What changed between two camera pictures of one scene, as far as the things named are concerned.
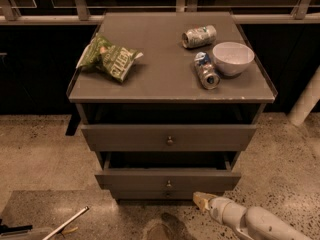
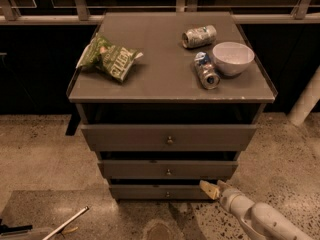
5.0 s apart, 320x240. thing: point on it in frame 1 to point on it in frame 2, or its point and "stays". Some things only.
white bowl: x=232 y=58 stays
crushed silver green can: x=199 y=36 stays
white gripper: x=219 y=206 to x=229 y=196
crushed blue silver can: x=207 y=74 stays
